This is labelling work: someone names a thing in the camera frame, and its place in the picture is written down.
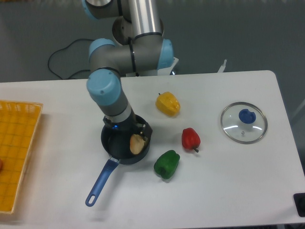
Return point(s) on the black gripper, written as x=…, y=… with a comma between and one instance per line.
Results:
x=133, y=124

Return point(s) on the round flower-shaped bread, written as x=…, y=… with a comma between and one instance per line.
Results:
x=137, y=144

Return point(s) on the dark pot with blue handle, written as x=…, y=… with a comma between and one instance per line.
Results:
x=118, y=148

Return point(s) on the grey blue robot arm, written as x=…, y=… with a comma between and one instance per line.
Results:
x=146, y=50

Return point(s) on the yellow bell pepper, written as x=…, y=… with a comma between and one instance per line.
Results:
x=168, y=104

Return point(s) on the green bell pepper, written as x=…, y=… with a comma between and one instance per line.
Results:
x=166, y=164

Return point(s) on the red bell pepper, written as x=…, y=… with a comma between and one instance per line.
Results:
x=190, y=139

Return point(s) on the glass lid with blue knob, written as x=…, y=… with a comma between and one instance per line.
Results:
x=243, y=122

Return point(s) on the yellow woven basket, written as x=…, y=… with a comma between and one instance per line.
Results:
x=18, y=124

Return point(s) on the black device at table edge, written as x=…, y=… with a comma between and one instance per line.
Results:
x=299, y=199

